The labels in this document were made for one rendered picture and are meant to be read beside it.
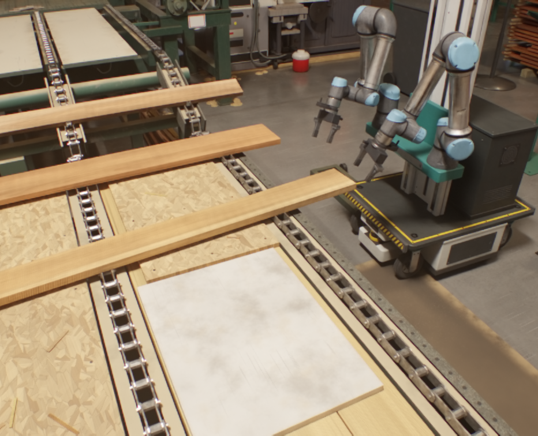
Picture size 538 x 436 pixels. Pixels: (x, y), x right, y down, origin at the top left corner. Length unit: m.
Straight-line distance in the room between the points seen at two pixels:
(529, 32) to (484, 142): 4.42
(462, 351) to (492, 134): 1.08
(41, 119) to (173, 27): 2.42
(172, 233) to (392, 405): 0.87
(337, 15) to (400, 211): 4.69
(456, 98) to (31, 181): 1.79
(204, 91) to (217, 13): 2.29
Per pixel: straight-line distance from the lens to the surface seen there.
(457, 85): 2.16
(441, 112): 2.58
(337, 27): 7.17
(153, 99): 2.65
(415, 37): 5.38
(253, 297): 1.42
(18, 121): 2.61
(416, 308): 2.67
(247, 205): 1.74
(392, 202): 2.88
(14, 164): 2.66
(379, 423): 1.21
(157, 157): 2.13
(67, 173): 2.12
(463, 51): 2.10
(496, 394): 2.42
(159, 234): 1.63
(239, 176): 2.00
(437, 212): 2.81
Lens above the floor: 1.81
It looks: 34 degrees down
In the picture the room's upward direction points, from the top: straight up
